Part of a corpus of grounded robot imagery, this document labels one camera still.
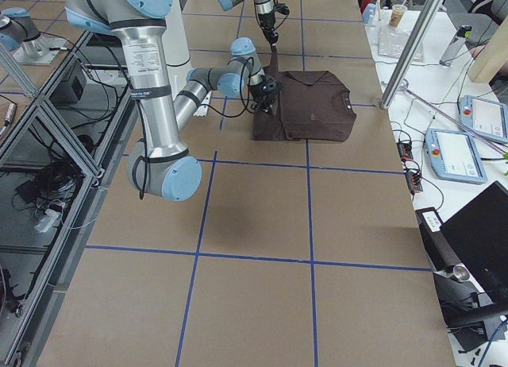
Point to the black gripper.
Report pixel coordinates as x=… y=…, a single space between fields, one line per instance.
x=268 y=22
x=262 y=95

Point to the dark brown t-shirt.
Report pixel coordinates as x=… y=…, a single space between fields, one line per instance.
x=309 y=105

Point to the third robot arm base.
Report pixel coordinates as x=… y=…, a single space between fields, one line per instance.
x=29 y=45

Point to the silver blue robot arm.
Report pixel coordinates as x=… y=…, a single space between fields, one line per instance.
x=265 y=13
x=160 y=163

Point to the paper coffee cup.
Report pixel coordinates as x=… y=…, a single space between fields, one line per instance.
x=397 y=13

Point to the near teach pendant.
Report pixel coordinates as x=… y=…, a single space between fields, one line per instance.
x=454 y=157

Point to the teach pendant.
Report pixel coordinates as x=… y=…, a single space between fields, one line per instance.
x=454 y=157
x=486 y=117

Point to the far teach pendant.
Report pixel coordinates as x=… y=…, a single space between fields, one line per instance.
x=486 y=117

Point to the black laptop on stand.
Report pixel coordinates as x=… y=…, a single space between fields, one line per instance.
x=469 y=255

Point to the aluminium frame post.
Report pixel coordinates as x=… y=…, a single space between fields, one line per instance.
x=425 y=19

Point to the aluminium frame rack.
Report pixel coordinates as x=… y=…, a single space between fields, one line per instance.
x=57 y=158

